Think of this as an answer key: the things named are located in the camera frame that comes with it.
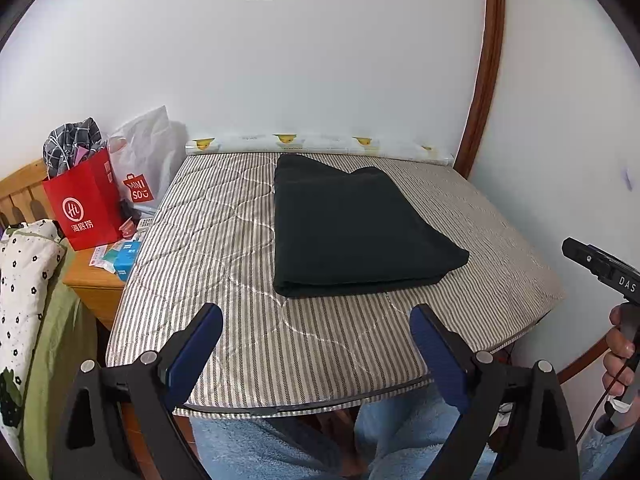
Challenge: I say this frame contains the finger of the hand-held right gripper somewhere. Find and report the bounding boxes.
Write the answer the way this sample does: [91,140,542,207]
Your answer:
[561,237,602,278]

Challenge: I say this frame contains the white duck-print roll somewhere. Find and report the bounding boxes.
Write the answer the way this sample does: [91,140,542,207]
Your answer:
[185,131,455,167]

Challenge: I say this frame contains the wooden baseboard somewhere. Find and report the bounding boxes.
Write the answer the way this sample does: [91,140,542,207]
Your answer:
[555,337,613,386]

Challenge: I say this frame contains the black sweatshirt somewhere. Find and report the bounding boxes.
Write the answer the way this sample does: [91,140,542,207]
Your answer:
[272,154,471,300]

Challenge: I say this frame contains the teal box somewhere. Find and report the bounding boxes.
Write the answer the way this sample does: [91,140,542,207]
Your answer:
[112,240,143,282]

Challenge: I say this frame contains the white paper packet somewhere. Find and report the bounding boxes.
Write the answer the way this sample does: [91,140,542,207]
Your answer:
[90,246,121,273]

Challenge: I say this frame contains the green bedsheet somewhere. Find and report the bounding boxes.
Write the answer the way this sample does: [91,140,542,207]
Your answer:
[22,245,98,466]

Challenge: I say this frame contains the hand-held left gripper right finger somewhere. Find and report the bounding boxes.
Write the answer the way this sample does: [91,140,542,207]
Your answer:
[409,302,581,480]

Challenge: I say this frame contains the person's right hand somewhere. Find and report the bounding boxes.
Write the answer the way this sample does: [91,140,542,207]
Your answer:
[602,306,640,401]

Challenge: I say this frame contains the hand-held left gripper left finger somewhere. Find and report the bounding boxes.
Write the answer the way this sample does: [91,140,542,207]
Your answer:
[50,302,224,480]

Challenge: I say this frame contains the person's right leg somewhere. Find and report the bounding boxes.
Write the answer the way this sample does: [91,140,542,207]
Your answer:
[355,385,501,480]

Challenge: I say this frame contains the white plastic bag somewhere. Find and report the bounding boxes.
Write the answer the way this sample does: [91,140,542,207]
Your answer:
[107,106,187,216]

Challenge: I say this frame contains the plaid cloth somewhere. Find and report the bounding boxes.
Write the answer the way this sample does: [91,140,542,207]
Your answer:
[42,117,103,179]

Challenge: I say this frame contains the wooden nightstand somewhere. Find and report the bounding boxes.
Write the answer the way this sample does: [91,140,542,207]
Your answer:
[65,242,128,331]

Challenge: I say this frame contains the red paper bag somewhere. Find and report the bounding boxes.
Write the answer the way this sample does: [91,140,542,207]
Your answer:
[42,147,126,252]

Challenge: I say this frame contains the striped quilted mat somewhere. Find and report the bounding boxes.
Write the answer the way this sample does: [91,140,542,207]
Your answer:
[105,151,566,418]

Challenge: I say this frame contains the person's leg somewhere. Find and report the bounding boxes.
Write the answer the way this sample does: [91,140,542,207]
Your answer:
[355,385,501,480]
[190,412,371,480]

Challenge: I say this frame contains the thin black cable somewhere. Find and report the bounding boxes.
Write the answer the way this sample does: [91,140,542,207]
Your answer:
[575,360,628,446]

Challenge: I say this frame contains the person's right forearm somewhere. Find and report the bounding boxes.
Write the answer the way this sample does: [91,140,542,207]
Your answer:
[577,407,633,480]

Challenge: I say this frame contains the wooden door frame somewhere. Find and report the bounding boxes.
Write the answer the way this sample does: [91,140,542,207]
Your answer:
[454,0,506,179]

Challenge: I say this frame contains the wooden headboard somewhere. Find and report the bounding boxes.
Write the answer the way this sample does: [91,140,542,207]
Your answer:
[0,159,51,231]

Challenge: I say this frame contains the person's left leg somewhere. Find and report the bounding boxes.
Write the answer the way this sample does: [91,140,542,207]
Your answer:
[190,412,371,480]

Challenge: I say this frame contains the white polka-dot pillow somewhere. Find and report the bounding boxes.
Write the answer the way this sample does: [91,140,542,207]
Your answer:
[0,219,68,441]

